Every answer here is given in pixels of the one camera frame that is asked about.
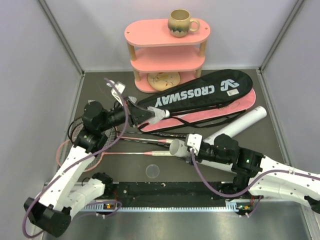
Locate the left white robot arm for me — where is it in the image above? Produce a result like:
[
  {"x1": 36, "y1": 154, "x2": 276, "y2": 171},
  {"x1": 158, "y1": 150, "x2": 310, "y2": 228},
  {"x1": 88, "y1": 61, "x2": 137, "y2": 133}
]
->
[{"x1": 22, "y1": 98, "x2": 157, "y2": 239}]

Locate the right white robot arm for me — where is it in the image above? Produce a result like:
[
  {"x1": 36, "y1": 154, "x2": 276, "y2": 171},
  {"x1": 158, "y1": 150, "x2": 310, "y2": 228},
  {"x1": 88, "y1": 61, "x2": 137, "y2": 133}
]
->
[{"x1": 185, "y1": 134, "x2": 320, "y2": 213}]

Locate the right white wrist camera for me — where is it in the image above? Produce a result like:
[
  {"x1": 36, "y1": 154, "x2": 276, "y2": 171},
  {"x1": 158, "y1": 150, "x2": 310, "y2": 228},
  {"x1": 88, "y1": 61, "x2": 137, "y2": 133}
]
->
[{"x1": 185, "y1": 134, "x2": 203, "y2": 151}]

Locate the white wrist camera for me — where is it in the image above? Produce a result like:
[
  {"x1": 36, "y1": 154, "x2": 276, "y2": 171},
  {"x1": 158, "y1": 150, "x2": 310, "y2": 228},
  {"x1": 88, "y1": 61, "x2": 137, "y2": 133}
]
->
[
  {"x1": 185, "y1": 134, "x2": 203, "y2": 151},
  {"x1": 104, "y1": 78, "x2": 126, "y2": 106}
]

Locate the white shuttlecock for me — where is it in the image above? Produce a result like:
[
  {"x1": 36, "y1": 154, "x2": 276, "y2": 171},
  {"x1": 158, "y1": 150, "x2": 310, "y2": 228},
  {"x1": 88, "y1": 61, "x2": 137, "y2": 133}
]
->
[
  {"x1": 147, "y1": 106, "x2": 170, "y2": 125},
  {"x1": 126, "y1": 96, "x2": 137, "y2": 106}
]

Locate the pink badminton racket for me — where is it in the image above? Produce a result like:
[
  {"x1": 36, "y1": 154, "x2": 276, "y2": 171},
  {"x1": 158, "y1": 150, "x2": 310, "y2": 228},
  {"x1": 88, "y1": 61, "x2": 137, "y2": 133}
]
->
[{"x1": 55, "y1": 140, "x2": 173, "y2": 172}]

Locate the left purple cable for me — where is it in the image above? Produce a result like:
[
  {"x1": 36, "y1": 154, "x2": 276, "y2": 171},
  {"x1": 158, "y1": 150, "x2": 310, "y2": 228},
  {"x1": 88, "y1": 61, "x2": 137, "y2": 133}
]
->
[{"x1": 22, "y1": 77, "x2": 133, "y2": 238}]

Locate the pink racket bag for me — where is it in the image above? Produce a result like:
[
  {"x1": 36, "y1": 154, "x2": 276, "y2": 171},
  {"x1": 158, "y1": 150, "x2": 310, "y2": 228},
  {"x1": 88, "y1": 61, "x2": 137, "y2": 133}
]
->
[{"x1": 137, "y1": 89, "x2": 256, "y2": 133}]

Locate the black badminton racket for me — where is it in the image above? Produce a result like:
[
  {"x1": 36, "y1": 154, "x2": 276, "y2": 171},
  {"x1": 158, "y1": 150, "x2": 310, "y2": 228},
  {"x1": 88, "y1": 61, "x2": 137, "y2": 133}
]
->
[{"x1": 67, "y1": 117, "x2": 187, "y2": 149}]

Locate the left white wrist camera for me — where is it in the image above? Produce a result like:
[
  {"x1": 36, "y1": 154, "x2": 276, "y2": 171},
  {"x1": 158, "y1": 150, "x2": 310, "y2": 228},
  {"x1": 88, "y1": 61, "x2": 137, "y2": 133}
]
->
[{"x1": 104, "y1": 78, "x2": 126, "y2": 106}]

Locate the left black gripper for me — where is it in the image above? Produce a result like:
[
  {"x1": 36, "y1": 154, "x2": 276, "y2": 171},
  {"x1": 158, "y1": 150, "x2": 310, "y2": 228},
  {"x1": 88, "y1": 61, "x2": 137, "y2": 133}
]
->
[{"x1": 99, "y1": 96, "x2": 157, "y2": 132}]

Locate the black Crossway racket bag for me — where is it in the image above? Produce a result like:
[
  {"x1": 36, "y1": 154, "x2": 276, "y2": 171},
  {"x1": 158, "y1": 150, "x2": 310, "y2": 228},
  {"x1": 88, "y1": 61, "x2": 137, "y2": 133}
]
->
[{"x1": 137, "y1": 69, "x2": 253, "y2": 115}]

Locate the white shuttlecock tube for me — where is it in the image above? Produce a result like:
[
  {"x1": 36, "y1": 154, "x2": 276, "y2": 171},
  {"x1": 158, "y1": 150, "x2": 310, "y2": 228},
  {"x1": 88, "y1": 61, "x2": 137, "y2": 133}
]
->
[
  {"x1": 169, "y1": 138, "x2": 238, "y2": 176},
  {"x1": 204, "y1": 106, "x2": 267, "y2": 145}
]

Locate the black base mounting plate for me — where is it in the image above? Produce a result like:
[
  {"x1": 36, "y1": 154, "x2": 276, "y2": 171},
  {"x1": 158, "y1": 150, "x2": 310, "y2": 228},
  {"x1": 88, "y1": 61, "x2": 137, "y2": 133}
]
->
[{"x1": 97, "y1": 181, "x2": 231, "y2": 208}]

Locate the beige ceramic mug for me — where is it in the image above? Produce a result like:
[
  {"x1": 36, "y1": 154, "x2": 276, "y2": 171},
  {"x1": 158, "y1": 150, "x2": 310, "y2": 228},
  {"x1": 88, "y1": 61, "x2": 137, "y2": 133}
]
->
[{"x1": 167, "y1": 9, "x2": 200, "y2": 38}]

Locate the pink three-tier shelf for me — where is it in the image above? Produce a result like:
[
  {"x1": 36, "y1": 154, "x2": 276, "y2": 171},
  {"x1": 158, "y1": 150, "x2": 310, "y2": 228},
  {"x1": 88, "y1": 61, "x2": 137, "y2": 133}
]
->
[{"x1": 124, "y1": 18, "x2": 211, "y2": 93}]

